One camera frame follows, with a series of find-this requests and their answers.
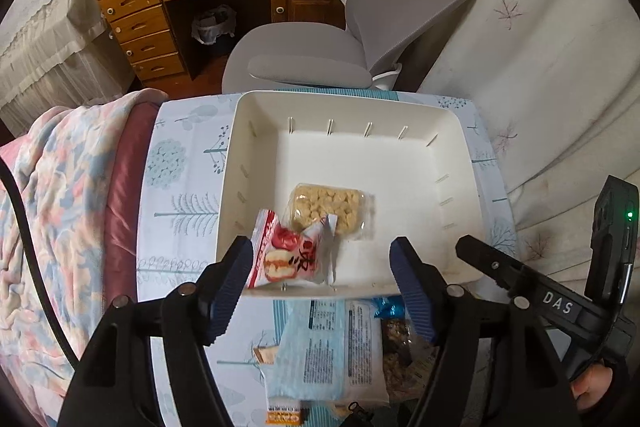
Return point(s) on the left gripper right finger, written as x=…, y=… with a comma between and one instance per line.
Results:
x=452, y=320

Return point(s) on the grey office chair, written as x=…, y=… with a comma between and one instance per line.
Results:
x=363, y=55

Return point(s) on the blue foil snack packet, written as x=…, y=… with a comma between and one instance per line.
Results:
x=389, y=308

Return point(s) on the black trash bin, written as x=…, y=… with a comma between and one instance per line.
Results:
x=214, y=24

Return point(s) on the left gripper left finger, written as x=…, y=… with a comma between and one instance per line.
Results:
x=193, y=316

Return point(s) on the white plastic tray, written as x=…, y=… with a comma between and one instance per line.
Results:
x=410, y=161

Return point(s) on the orange label small packet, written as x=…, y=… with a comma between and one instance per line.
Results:
x=283, y=411

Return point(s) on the right human hand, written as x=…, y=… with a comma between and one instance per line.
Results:
x=591, y=385

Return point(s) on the light blue white packet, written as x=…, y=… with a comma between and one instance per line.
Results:
x=330, y=351

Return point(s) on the floral pink blue blanket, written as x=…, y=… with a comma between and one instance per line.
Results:
x=79, y=171

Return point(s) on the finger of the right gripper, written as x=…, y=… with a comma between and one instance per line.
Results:
x=517, y=279

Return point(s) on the nut bar clear wrapper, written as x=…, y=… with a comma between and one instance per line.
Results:
x=408, y=360

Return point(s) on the clear pack beige puffs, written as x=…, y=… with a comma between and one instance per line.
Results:
x=353, y=209

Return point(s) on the white lace bed cover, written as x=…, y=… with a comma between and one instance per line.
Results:
x=57, y=52

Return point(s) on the red apple snack packet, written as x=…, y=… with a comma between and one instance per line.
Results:
x=282, y=255

